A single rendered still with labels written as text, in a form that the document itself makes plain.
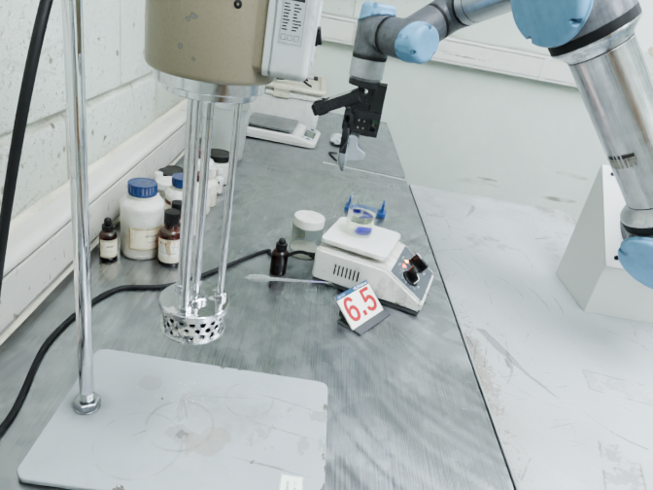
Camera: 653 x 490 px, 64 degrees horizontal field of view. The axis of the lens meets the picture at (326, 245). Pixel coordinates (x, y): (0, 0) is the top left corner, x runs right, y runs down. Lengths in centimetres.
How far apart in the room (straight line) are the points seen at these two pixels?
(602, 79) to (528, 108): 164
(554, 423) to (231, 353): 45
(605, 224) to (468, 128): 136
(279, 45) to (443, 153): 203
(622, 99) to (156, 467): 72
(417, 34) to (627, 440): 75
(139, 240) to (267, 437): 44
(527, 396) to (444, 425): 16
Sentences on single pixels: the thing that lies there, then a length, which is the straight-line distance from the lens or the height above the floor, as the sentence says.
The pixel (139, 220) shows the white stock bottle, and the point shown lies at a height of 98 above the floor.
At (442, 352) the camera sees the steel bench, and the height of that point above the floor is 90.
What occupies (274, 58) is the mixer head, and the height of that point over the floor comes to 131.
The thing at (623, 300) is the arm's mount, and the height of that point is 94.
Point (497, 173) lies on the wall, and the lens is 249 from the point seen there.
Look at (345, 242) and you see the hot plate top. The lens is 89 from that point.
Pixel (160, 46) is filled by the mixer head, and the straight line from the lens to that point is 42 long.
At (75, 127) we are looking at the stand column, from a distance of 49.
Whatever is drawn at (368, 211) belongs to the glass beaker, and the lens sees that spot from 90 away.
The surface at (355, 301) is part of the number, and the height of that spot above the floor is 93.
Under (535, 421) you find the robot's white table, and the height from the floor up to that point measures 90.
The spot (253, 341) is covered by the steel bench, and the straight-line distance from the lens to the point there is 77.
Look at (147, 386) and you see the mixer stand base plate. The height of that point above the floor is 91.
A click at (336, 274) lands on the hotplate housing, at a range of 91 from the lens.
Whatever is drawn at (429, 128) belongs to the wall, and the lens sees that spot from 236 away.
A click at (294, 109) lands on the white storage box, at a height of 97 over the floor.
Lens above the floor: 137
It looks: 26 degrees down
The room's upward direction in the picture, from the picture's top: 11 degrees clockwise
